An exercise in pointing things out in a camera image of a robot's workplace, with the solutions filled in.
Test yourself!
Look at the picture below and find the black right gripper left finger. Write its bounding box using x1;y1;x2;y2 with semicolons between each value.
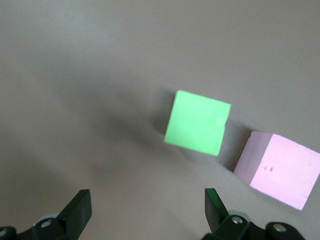
29;189;93;240

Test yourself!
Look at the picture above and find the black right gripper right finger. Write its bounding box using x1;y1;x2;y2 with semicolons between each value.
201;187;266;240

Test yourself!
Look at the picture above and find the pink foam cube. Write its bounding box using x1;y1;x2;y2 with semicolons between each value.
233;131;320;211

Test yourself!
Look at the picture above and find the green foam cube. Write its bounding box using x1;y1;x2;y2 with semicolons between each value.
163;89;232;157

